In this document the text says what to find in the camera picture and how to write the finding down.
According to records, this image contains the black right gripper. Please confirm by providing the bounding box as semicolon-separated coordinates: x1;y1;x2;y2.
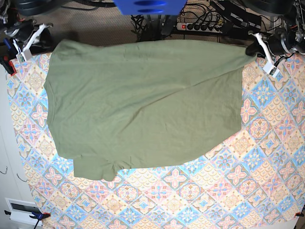
30;28;54;54

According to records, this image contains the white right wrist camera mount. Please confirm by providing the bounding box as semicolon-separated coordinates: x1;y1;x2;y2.
12;23;53;63

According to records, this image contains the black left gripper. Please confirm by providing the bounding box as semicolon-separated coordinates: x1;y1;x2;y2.
245;41;265;57

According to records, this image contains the white wall outlet box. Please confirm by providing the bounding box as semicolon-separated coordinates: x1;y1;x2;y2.
4;198;40;226

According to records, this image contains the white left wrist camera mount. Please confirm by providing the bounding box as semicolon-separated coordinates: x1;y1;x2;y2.
248;31;280;78

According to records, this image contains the olive green t-shirt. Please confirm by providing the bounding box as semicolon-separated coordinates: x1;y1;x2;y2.
44;40;254;181

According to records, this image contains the orange clamp lower right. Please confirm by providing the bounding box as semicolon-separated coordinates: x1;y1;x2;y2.
295;212;305;218

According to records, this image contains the white power strip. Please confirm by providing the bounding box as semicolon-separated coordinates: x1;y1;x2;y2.
176;22;222;33

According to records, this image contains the colourful patterned tablecloth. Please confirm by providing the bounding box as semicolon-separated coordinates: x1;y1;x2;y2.
4;54;305;229

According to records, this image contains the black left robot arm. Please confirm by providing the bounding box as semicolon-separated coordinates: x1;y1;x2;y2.
244;0;305;57

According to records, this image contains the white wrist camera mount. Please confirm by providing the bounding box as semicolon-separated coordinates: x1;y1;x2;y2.
12;23;53;63
248;31;280;78

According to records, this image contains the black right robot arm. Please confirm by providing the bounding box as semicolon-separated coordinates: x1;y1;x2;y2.
0;0;53;55

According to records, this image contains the blue orange clamp lower left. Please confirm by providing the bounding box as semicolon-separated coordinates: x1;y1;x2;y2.
4;210;51;229

